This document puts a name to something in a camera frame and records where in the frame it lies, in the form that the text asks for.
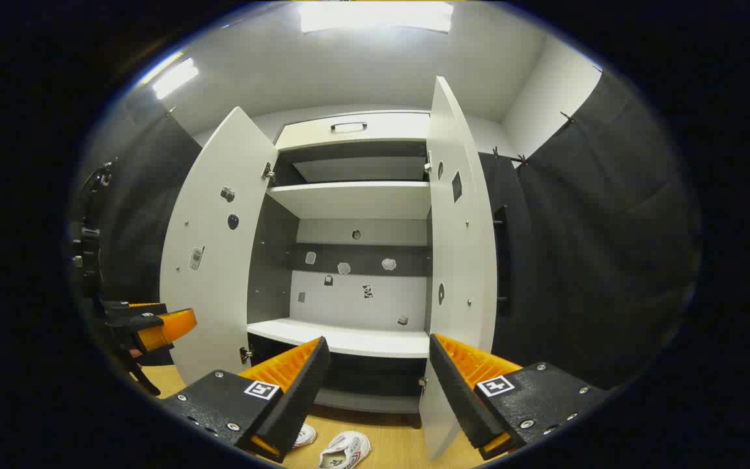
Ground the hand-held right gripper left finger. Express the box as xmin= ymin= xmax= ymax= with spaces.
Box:
xmin=160 ymin=336 xmax=331 ymax=464

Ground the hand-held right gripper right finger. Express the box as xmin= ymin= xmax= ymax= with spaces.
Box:
xmin=428 ymin=334 xmax=610 ymax=461

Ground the black backdrop cloth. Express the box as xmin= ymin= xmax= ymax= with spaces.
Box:
xmin=72 ymin=68 xmax=701 ymax=391

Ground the small ceiling light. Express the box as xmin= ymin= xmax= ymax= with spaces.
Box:
xmin=152 ymin=57 xmax=200 ymax=100

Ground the large ceiling light panel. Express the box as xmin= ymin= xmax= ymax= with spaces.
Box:
xmin=298 ymin=1 xmax=454 ymax=33

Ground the cabinet door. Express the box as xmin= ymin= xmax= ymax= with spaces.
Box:
xmin=419 ymin=76 xmax=499 ymax=460
xmin=160 ymin=106 xmax=279 ymax=385

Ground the grey white shoe cabinet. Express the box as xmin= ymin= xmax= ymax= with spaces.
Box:
xmin=160 ymin=76 xmax=499 ymax=460

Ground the black door handle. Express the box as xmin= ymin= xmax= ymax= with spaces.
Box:
xmin=493 ymin=205 xmax=511 ymax=317

